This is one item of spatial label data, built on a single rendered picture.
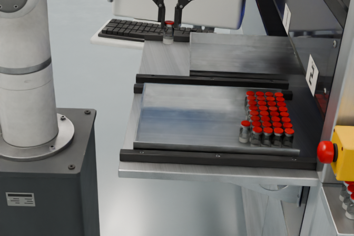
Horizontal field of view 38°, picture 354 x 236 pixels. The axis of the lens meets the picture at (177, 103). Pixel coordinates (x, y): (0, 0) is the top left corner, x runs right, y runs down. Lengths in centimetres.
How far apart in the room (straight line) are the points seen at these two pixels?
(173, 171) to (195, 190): 133
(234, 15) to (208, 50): 38
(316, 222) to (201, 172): 26
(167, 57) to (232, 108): 32
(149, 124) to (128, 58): 238
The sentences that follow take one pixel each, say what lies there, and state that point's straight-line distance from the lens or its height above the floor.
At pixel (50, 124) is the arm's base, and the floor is 91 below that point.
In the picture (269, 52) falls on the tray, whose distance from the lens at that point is 156.
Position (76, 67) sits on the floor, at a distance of 343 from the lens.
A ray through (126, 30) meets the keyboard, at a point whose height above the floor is 83.
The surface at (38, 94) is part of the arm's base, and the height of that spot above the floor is 99.
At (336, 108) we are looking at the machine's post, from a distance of 96.
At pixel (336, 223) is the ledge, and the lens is 97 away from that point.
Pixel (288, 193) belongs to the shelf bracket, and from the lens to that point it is 120.
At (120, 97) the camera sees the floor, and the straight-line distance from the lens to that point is 306.
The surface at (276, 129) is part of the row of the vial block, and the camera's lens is 110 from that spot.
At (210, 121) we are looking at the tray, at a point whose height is 88.
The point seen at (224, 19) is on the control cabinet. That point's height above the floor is 84.
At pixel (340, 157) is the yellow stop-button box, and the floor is 101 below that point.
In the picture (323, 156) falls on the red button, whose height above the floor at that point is 100.
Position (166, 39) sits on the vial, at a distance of 106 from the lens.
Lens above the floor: 151
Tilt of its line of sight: 30 degrees down
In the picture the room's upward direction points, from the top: 2 degrees clockwise
